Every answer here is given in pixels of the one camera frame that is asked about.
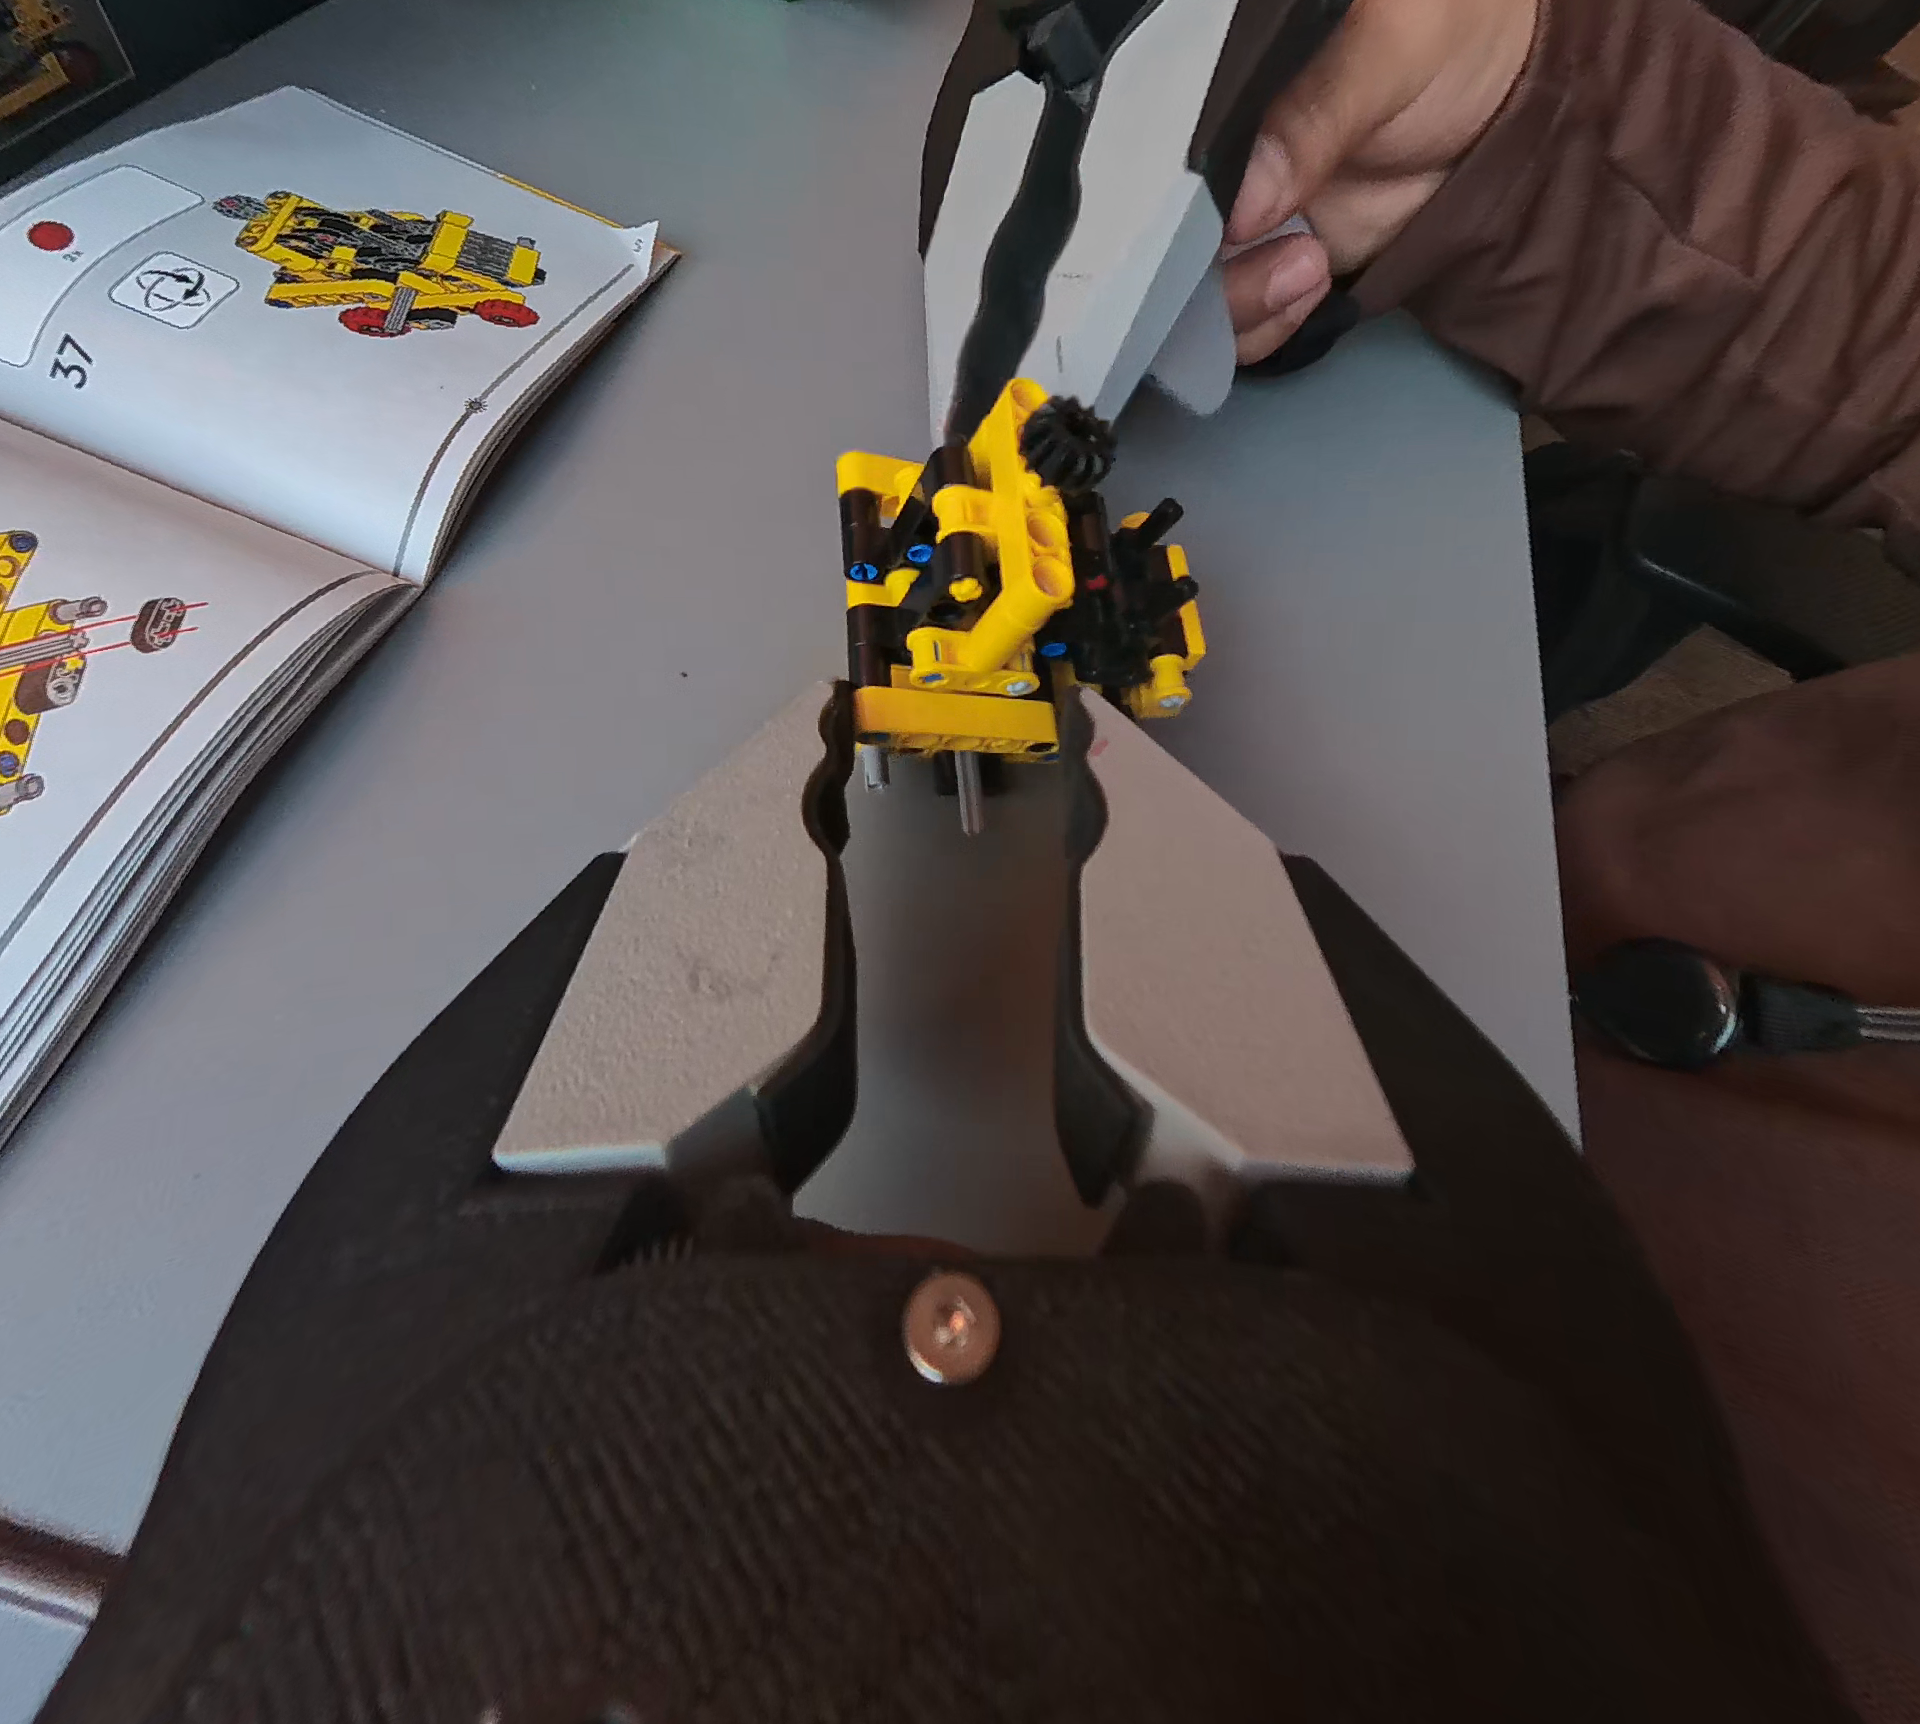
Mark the lego instruction booklet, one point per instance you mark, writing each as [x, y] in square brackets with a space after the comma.
[270, 405]

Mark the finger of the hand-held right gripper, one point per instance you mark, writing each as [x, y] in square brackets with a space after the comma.
[1155, 165]
[961, 225]

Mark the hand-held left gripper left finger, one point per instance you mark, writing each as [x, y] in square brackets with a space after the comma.
[690, 974]

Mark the person's right hand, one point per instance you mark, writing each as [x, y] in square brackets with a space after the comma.
[1410, 88]

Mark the yellow black lego vehicle model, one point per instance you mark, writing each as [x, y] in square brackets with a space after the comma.
[1004, 569]

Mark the person's right forearm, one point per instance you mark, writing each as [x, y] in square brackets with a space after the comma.
[1694, 209]

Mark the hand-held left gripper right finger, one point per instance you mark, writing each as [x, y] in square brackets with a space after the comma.
[1230, 974]

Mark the black chair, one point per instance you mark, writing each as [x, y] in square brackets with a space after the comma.
[1650, 569]

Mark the person's brown sweater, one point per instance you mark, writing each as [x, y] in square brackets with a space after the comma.
[1771, 1304]

